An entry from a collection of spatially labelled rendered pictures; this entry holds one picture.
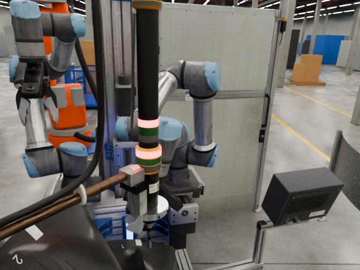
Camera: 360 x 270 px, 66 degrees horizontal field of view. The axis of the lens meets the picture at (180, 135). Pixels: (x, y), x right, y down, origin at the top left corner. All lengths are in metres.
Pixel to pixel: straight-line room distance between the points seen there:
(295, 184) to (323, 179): 0.13
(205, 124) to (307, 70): 11.80
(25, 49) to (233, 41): 1.87
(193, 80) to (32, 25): 0.56
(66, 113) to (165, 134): 3.84
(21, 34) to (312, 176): 1.11
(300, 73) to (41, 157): 12.08
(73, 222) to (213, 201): 2.40
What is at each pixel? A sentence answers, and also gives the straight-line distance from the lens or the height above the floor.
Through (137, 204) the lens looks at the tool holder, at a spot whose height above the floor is 1.48.
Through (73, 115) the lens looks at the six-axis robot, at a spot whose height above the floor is 0.59.
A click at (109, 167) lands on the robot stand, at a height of 1.07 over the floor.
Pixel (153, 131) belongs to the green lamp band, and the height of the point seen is 1.60.
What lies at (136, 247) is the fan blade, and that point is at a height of 1.18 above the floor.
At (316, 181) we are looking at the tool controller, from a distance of 1.22.
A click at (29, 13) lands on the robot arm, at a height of 1.80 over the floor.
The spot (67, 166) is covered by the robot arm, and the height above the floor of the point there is 1.19.
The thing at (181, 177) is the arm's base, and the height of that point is 1.09.
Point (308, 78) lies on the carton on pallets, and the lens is 13.01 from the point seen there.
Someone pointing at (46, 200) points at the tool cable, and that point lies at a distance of 0.38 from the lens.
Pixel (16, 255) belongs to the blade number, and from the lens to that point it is 0.56.
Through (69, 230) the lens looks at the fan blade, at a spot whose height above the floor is 1.40.
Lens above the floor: 1.75
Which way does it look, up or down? 19 degrees down
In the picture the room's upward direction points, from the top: 2 degrees clockwise
